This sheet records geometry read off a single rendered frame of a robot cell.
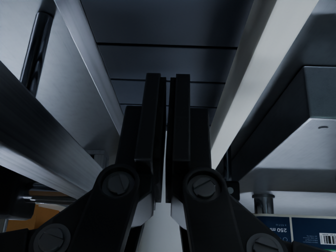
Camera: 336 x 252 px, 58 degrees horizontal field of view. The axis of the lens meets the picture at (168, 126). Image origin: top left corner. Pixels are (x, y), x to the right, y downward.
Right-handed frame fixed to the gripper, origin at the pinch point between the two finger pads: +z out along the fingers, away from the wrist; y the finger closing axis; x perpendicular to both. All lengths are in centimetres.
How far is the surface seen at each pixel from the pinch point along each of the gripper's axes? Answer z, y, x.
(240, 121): 4.3, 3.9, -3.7
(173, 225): 3.0, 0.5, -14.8
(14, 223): 66, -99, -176
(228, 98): 4.3, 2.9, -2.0
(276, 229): 17, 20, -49
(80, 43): 7.3, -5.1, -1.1
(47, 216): 90, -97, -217
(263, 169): 16.3, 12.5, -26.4
